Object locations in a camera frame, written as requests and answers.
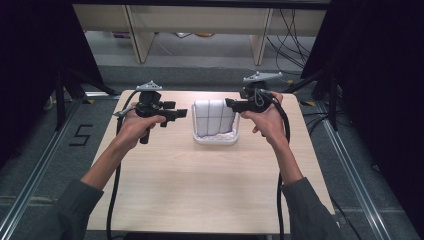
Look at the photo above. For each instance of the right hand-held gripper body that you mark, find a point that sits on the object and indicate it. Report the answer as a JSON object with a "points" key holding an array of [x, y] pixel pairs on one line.
{"points": [[258, 98]]}

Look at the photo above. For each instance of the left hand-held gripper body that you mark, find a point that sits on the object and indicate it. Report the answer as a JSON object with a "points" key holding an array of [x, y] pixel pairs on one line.
{"points": [[150, 103]]}

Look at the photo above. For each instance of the white cloth with purple lines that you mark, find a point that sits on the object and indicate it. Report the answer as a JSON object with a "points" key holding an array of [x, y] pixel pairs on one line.
{"points": [[213, 116]]}

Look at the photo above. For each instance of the person's right hand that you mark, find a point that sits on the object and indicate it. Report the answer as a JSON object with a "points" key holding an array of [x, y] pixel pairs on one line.
{"points": [[271, 125]]}

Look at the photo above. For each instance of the person's left hand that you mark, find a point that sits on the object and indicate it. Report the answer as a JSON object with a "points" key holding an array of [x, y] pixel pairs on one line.
{"points": [[133, 128]]}

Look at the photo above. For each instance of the yellow object under desk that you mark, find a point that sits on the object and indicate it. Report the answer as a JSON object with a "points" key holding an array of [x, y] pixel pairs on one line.
{"points": [[204, 34]]}

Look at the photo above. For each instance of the white object under desk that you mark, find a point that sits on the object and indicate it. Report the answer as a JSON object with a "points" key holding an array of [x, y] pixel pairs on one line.
{"points": [[183, 34]]}

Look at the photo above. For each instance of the black metal stand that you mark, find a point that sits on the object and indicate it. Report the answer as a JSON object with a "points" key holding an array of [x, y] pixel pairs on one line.
{"points": [[331, 100], [61, 100]]}

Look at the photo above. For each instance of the beige wooden desk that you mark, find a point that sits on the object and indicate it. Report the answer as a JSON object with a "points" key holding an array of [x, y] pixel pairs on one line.
{"points": [[200, 18]]}

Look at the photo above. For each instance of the black curtain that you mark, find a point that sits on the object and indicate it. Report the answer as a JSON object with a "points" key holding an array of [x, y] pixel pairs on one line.
{"points": [[380, 83], [30, 66]]}

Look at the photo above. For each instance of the metal floor rail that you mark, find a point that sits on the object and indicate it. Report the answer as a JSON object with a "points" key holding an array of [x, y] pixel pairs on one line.
{"points": [[350, 173], [36, 173]]}

